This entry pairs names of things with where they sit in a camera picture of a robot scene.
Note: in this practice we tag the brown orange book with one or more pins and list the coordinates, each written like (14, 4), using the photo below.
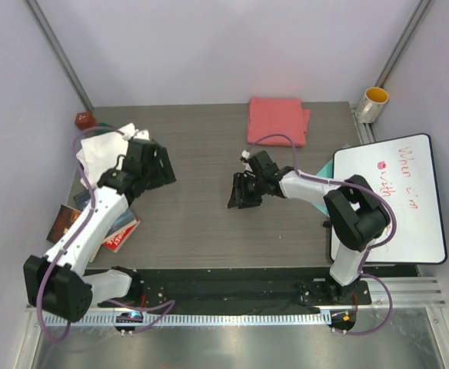
(61, 225)

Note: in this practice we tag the green t shirt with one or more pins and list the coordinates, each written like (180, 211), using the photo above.
(102, 128)

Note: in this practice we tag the aluminium rail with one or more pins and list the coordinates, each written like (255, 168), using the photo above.
(401, 294)

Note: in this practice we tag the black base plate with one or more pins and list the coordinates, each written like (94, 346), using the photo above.
(191, 274)

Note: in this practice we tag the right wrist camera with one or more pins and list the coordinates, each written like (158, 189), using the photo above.
(259, 164)

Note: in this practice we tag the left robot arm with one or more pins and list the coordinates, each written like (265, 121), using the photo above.
(57, 282)

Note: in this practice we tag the red white book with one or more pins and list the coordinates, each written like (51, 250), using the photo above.
(115, 243)

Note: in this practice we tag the yellow white mug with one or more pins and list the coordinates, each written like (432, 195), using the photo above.
(371, 105)

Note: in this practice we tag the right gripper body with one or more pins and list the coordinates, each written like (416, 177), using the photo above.
(254, 190)

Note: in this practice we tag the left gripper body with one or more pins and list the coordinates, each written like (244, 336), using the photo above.
(145, 174)

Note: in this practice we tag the red cube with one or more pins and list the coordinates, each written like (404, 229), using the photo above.
(85, 120)

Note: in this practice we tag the folded pink t shirt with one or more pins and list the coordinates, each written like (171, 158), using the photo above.
(277, 117)

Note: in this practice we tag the white t shirt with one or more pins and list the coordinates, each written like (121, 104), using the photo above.
(99, 153)

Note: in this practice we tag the teal board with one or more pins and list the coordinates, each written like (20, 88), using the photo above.
(325, 172)

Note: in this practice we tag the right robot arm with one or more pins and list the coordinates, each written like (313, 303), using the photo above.
(360, 219)

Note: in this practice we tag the blue book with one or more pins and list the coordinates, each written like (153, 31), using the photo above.
(125, 220)

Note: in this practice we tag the white whiteboard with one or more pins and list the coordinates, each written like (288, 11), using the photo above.
(402, 172)

